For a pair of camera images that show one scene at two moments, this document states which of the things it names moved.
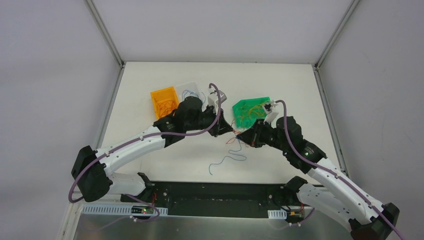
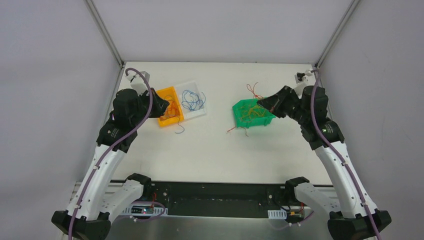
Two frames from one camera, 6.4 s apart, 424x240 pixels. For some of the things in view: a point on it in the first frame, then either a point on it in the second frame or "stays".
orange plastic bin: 165,100 stays
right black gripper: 256,133 to 279,103
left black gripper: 216,122 to 156,105
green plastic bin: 246,111 stays
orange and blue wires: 236,136 to 250,112
